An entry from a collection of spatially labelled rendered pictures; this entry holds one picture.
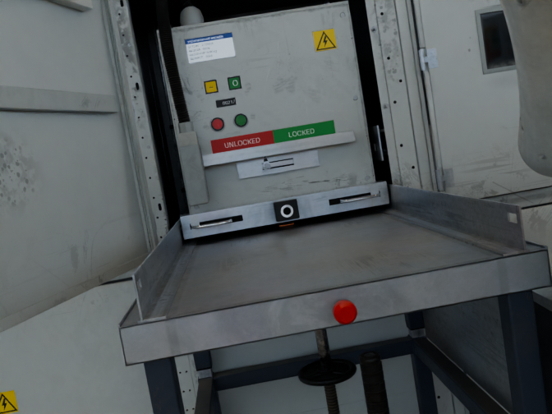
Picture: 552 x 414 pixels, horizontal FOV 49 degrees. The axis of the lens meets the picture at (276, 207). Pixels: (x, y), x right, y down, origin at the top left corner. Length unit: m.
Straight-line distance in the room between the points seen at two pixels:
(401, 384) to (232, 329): 0.88
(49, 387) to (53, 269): 0.50
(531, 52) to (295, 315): 0.49
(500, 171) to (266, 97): 0.62
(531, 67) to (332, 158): 0.74
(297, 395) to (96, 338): 0.53
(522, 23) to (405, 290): 0.39
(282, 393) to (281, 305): 0.79
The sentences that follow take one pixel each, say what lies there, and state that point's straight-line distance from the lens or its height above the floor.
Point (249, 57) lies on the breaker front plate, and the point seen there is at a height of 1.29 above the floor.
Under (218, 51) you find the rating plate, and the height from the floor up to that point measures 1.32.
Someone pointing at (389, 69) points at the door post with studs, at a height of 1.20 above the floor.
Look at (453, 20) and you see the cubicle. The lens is 1.63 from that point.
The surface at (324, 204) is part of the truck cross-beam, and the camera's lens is 1.56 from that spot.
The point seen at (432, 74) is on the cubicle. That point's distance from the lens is 1.59.
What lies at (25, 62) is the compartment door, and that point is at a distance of 1.27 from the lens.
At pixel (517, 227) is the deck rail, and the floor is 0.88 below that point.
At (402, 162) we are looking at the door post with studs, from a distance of 1.57.
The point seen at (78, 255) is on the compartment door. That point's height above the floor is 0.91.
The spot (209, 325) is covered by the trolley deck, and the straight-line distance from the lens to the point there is 0.86.
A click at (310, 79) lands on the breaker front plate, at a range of 1.58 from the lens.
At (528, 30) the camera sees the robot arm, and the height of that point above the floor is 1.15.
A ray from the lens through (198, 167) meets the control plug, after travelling 1.44.
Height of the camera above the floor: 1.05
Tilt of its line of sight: 5 degrees down
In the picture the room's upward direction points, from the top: 10 degrees counter-clockwise
